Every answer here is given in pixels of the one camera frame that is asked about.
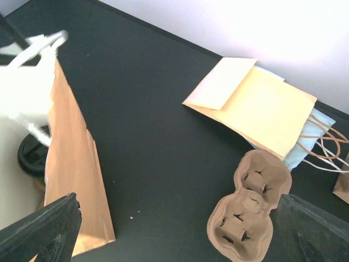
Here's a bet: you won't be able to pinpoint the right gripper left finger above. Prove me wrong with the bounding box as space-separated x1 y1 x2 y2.
1 193 82 261

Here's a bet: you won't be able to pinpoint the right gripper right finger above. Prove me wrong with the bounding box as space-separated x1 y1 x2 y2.
267 194 348 261

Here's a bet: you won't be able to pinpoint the black plastic cup lid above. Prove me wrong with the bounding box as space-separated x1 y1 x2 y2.
17 134 49 179

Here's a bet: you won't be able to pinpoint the orange paper bag white handles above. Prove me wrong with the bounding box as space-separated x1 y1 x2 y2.
1 31 115 255

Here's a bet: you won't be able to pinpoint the standing brown paper bag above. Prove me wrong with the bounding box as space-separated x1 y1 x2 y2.
332 152 349 205

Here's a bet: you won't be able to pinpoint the light blue flat paper bag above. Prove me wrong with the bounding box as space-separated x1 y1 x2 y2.
256 65 349 174

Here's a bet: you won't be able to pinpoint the tan flat paper bag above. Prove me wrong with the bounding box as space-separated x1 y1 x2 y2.
181 56 349 161

